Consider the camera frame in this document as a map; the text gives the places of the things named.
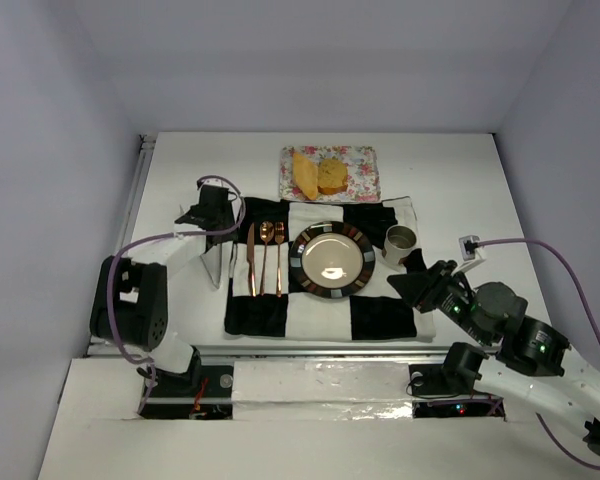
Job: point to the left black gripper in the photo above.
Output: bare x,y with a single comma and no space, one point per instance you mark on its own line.
206,215

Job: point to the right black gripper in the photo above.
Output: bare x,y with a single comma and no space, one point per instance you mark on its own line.
435,288

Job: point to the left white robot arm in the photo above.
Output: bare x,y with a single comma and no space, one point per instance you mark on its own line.
131,307

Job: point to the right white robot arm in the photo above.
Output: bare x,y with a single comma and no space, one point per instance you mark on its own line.
512,355

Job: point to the round brown bread piece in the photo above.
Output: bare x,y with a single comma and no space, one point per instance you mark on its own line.
332,176

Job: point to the copper knife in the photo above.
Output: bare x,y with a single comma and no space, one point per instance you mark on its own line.
251,260

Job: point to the copper spoon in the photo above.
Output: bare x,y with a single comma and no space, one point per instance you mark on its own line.
266,233

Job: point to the copper fork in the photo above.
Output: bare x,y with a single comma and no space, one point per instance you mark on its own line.
279,237

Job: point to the metal cup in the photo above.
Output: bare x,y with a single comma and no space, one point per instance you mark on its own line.
399,243

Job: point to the black white checkered placemat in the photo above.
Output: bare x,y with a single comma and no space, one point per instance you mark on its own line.
375,313

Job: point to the dark rimmed ceramic plate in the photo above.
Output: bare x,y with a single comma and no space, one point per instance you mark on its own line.
332,260

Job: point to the floral rectangular tray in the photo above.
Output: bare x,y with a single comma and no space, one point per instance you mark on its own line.
363,181

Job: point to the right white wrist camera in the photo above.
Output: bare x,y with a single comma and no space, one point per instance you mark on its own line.
472,253

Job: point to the aluminium frame rail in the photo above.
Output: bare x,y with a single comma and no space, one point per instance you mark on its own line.
104,347

